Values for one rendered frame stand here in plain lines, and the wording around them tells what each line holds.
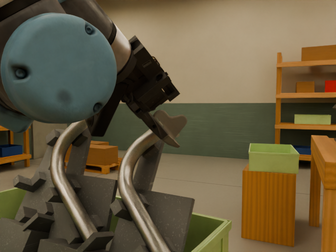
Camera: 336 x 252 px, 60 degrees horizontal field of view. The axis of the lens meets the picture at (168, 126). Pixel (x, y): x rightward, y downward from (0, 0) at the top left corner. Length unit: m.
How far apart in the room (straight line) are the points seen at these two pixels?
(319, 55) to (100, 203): 5.73
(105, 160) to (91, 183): 4.55
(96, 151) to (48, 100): 5.12
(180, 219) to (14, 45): 0.43
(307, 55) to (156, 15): 3.64
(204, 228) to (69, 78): 0.52
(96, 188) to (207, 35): 6.51
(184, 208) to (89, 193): 0.23
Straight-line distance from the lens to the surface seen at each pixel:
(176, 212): 0.56
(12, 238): 0.76
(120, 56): 0.41
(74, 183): 0.68
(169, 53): 7.29
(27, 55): 0.20
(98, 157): 5.30
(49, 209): 0.76
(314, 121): 6.06
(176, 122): 0.52
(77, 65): 0.21
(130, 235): 0.60
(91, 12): 0.38
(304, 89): 6.07
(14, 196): 0.96
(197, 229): 0.68
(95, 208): 0.66
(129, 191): 0.57
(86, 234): 0.61
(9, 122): 0.34
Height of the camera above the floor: 1.20
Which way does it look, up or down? 4 degrees down
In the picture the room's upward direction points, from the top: straight up
